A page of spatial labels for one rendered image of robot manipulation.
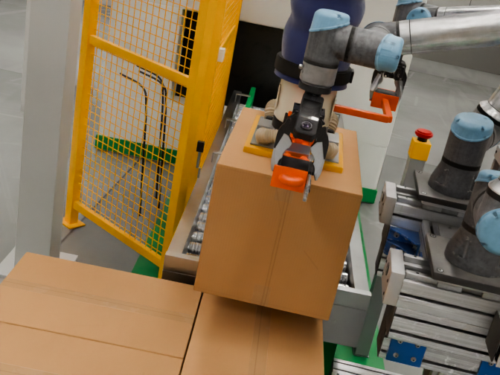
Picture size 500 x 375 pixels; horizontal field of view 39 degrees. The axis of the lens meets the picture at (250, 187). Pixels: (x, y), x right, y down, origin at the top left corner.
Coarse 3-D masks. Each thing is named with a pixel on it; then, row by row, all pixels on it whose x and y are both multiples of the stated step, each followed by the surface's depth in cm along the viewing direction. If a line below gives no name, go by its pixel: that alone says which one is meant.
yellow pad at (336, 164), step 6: (330, 132) 220; (336, 132) 229; (342, 138) 227; (342, 144) 220; (342, 150) 215; (336, 156) 207; (342, 156) 210; (324, 162) 201; (330, 162) 202; (336, 162) 202; (342, 162) 205; (324, 168) 201; (330, 168) 201; (336, 168) 200; (342, 168) 200
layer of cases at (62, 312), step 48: (0, 288) 211; (48, 288) 216; (96, 288) 221; (144, 288) 226; (192, 288) 231; (0, 336) 191; (48, 336) 194; (96, 336) 198; (144, 336) 202; (192, 336) 207; (240, 336) 211; (288, 336) 216
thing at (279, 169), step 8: (280, 160) 155; (288, 160) 156; (296, 160) 157; (304, 160) 159; (280, 168) 152; (288, 168) 152; (296, 168) 153; (304, 168) 154; (272, 176) 153; (296, 176) 152; (304, 176) 152; (272, 184) 154; (280, 184) 153; (304, 184) 153
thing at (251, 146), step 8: (256, 120) 226; (256, 128) 217; (248, 136) 210; (248, 144) 203; (256, 144) 203; (272, 144) 205; (248, 152) 202; (256, 152) 201; (264, 152) 201; (272, 152) 201
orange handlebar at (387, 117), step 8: (336, 104) 215; (384, 104) 228; (344, 112) 215; (352, 112) 215; (360, 112) 214; (368, 112) 214; (384, 112) 221; (376, 120) 215; (384, 120) 214; (304, 144) 174; (280, 176) 152; (288, 176) 152; (288, 184) 152; (296, 184) 151
